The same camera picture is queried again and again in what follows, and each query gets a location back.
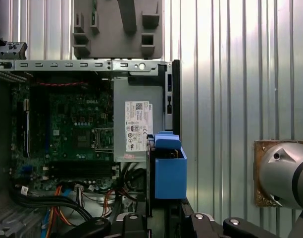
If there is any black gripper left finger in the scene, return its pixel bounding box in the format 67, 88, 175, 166
72, 198, 153, 238

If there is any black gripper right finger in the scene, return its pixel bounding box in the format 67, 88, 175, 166
181, 199, 281, 238

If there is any hard disk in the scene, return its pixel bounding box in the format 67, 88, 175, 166
146, 130, 189, 216

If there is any metal disk bay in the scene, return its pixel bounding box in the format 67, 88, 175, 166
0, 193, 46, 238

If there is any black RAM slot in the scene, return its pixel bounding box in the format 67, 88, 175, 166
44, 171, 119, 181
49, 161, 119, 172

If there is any metal socket cover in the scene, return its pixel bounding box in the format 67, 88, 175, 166
92, 127, 115, 153

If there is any CPU socket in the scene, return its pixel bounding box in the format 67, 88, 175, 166
76, 128, 93, 149

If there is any green motherboard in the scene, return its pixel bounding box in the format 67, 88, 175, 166
10, 84, 120, 194

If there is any grey power supply unit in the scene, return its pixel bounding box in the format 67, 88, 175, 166
113, 76, 166, 163

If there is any black graphics card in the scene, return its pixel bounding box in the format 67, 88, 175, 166
30, 86, 51, 159

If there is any black PC case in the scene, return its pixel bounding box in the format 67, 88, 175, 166
0, 58, 189, 238

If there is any black expansion slot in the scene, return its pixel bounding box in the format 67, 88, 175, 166
16, 99, 25, 157

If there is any white expansion slot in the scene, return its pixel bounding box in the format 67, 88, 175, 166
24, 98, 31, 157

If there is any grey parts rack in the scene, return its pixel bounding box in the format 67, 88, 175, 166
72, 0, 164, 60

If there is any orange red wire bundle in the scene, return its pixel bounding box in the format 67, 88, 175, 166
49, 184, 117, 225

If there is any black cable bundle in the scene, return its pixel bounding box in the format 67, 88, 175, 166
7, 182, 98, 225

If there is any short blue data wire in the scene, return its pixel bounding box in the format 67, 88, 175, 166
42, 183, 70, 238

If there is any thin red fan wire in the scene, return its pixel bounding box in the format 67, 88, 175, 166
39, 82, 89, 87

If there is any hinged metal slot bracket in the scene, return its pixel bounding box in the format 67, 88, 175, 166
0, 41, 28, 60

